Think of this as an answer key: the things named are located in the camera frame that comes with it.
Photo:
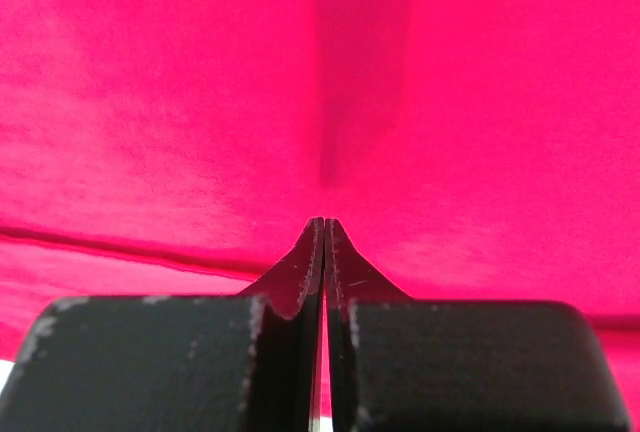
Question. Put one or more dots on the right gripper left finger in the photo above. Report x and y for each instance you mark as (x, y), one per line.
(244, 362)

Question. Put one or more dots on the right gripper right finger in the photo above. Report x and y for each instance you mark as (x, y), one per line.
(403, 364)

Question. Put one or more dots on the pink t shirt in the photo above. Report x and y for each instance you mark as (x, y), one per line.
(470, 148)

